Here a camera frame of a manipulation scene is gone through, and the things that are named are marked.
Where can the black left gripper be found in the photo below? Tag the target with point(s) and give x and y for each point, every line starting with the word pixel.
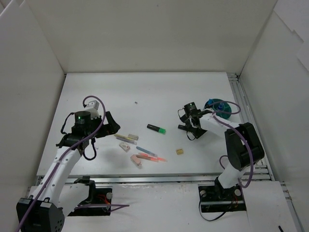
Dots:
pixel 105 124

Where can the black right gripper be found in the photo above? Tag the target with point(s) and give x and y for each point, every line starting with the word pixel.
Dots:
pixel 190 126

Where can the yellow slim pen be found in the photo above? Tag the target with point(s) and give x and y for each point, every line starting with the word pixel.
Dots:
pixel 124 137

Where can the green cap black highlighter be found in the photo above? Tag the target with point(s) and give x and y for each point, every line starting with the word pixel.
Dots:
pixel 156 128

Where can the blue cap correction pen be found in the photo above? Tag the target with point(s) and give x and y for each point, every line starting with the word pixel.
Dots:
pixel 221 106

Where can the blue slim pen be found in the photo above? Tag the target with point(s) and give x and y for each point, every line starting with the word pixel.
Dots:
pixel 146 151

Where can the yellow cap black highlighter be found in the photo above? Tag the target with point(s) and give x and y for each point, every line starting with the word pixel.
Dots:
pixel 182 127

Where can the blue cap black highlighter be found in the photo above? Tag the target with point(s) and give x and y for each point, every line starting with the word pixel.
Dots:
pixel 209 103

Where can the orange pink slim pen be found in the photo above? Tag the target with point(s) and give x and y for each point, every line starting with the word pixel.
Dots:
pixel 146 158

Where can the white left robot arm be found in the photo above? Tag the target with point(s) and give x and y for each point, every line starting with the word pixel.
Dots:
pixel 46 208

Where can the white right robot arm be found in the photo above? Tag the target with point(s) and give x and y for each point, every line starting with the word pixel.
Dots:
pixel 243 145

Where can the grey white eraser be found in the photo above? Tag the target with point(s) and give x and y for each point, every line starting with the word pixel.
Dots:
pixel 132 136

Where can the white staples box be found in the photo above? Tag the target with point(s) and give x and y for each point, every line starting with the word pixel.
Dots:
pixel 124 146

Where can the small yellow eraser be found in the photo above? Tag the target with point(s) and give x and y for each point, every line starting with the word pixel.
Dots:
pixel 179 151

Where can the purple slim pen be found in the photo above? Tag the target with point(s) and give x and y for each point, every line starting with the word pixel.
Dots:
pixel 126 140

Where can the teal round pen holder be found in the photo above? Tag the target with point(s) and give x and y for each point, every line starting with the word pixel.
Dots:
pixel 226 112

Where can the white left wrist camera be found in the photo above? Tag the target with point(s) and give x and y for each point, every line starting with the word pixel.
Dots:
pixel 92 108

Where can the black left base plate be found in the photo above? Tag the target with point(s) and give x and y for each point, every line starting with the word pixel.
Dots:
pixel 99 196

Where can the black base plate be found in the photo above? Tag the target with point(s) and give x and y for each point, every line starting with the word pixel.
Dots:
pixel 99 196
pixel 213 200

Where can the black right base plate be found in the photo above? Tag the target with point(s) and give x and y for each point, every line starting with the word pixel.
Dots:
pixel 213 200

